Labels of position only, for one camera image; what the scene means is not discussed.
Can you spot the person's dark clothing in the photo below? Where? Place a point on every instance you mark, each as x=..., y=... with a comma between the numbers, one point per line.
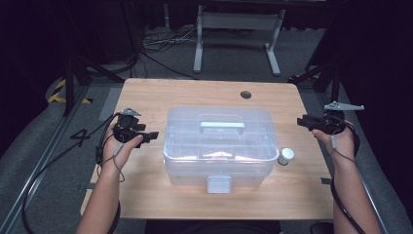
x=211, y=228

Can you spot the black metal stand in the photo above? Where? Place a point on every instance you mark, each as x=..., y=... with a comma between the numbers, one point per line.
x=68, y=84
x=328, y=76

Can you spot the person's left hand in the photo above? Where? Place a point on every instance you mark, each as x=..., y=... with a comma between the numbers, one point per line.
x=113, y=151

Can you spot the yellow black hazard tape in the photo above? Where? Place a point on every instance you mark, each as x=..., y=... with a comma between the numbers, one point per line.
x=60, y=86

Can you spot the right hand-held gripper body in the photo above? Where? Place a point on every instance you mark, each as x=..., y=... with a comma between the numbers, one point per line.
x=329, y=123

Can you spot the grey metal desk frame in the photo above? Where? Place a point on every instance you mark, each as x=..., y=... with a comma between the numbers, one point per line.
x=238, y=21

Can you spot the aluminium floor rail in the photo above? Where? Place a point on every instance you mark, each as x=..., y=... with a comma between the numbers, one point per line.
x=367, y=191
x=42, y=156

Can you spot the small white-capped bottle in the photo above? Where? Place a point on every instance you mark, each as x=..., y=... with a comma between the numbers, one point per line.
x=286, y=155

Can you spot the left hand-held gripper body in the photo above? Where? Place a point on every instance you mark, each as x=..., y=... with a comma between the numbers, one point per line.
x=125, y=125

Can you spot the clear plastic storage box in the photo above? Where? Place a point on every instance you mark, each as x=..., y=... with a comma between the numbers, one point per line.
x=220, y=146

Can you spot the person's right hand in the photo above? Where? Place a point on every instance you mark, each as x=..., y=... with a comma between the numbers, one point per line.
x=342, y=144

